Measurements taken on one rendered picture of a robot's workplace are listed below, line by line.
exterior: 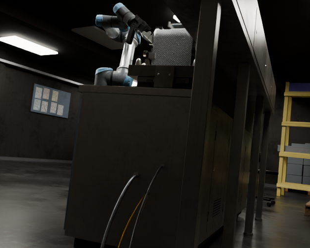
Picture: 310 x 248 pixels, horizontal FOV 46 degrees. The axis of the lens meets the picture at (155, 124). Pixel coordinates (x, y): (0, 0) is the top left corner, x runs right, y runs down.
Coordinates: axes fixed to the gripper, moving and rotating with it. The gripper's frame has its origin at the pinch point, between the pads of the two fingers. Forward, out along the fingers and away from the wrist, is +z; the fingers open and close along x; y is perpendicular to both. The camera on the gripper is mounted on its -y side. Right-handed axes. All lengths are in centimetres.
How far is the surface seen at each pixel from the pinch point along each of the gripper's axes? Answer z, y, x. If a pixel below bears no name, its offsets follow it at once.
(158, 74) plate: 30.6, -7.5, -28.4
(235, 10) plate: 53, 33, -66
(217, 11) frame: 55, 25, -83
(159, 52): 11.7, 0.0, -6.5
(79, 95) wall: -477, -286, 766
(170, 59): 19.5, 1.7, -6.5
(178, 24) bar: -6.9, 21.2, 23.6
